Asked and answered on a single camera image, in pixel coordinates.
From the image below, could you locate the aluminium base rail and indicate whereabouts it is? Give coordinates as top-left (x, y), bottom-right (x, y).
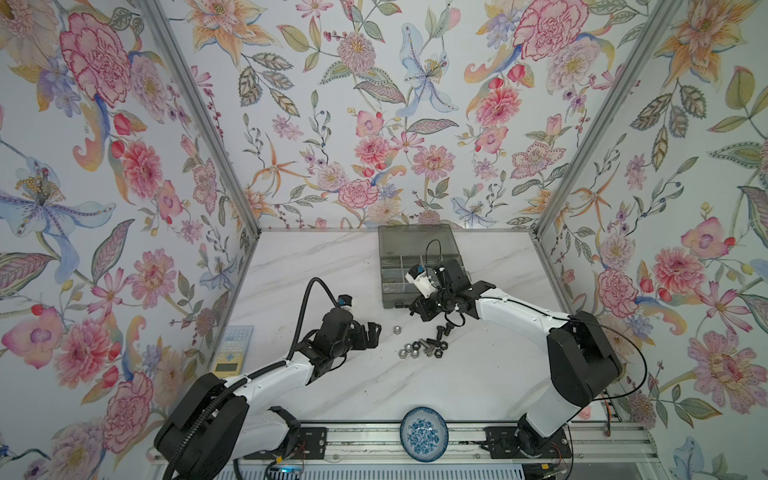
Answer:
top-left (146, 421), bottom-right (661, 466)

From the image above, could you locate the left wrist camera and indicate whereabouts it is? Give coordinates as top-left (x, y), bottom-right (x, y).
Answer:
top-left (337, 294), bottom-right (353, 308)

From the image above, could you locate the yellow grey calculator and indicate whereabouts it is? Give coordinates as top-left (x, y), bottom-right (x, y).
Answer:
top-left (212, 325), bottom-right (254, 379)

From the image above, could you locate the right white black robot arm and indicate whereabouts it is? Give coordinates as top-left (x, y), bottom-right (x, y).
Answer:
top-left (404, 260), bottom-right (621, 455)

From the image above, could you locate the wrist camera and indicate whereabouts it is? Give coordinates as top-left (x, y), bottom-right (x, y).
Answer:
top-left (405, 264), bottom-right (437, 298)
top-left (337, 294), bottom-right (353, 308)

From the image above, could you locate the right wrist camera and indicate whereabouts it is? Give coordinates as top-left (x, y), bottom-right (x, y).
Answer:
top-left (405, 264), bottom-right (437, 298)

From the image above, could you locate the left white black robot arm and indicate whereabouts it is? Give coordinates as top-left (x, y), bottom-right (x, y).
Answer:
top-left (154, 306), bottom-right (382, 479)

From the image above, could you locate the grey compartment organizer box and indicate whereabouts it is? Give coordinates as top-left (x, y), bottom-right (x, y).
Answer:
top-left (377, 224), bottom-right (464, 309)

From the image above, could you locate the pile of nuts and bolts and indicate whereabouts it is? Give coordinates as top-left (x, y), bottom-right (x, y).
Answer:
top-left (397, 338), bottom-right (449, 359)

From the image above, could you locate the blue patterned ceramic plate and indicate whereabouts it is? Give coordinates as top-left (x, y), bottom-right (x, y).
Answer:
top-left (399, 406), bottom-right (450, 463)

